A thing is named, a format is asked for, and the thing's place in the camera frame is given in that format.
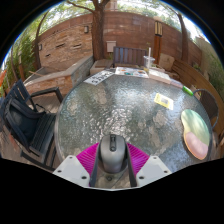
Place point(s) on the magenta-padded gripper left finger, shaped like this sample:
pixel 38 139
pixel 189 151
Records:
pixel 71 168

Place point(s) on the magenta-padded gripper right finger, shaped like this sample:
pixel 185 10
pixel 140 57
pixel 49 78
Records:
pixel 153 168

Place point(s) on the grey computer mouse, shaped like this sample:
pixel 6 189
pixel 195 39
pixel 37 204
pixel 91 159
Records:
pixel 113 156

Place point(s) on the green and pink mouse pad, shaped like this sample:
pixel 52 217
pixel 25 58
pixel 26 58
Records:
pixel 195 131

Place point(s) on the black slatted patio chair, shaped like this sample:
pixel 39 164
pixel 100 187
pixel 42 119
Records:
pixel 40 133

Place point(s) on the yellow card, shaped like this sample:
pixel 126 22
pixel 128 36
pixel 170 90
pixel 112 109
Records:
pixel 164 101

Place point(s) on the dark wicker chair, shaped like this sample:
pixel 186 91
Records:
pixel 210 105

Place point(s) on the green bottle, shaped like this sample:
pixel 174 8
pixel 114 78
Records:
pixel 187 90

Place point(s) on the thin closed book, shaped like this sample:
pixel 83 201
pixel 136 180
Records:
pixel 176 83

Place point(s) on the white printed sheet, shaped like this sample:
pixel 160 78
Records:
pixel 99 77

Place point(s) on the colourful magazine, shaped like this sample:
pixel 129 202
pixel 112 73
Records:
pixel 131 72

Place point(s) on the clear plastic cup with straw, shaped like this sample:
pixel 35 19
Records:
pixel 148 61

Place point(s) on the beige stone block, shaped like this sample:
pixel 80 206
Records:
pixel 166 61

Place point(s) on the dark wooden chair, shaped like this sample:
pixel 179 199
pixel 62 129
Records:
pixel 128 56

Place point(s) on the slim tree trunk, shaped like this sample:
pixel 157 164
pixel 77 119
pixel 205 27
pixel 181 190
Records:
pixel 184 40

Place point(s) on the large tree trunk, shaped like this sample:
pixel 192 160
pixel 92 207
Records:
pixel 98 36

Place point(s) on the wooden garden lamp post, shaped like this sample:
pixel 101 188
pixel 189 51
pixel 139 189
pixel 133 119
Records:
pixel 158 40

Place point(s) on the grey wall box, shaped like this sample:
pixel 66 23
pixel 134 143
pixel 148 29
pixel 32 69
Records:
pixel 111 46

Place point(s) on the wall lamp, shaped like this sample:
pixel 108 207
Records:
pixel 86 29

